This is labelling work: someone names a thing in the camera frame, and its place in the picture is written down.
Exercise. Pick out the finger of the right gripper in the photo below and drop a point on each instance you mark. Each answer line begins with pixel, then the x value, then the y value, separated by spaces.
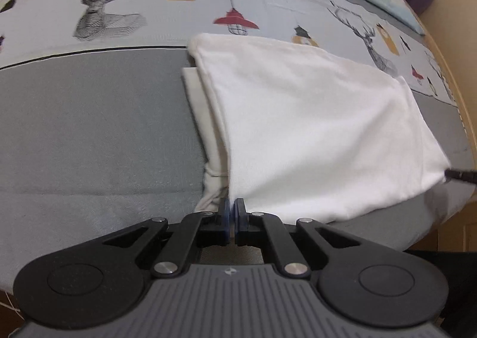
pixel 466 176

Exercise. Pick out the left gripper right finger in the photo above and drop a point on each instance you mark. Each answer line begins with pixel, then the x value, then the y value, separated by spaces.
pixel 366 282

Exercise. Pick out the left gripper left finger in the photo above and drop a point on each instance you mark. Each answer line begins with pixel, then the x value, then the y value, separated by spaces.
pixel 100 280

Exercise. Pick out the white small garment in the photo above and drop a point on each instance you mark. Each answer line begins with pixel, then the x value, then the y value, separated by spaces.
pixel 296 132

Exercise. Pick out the grey patterned bed sheet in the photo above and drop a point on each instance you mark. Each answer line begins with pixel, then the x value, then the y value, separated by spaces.
pixel 97 132

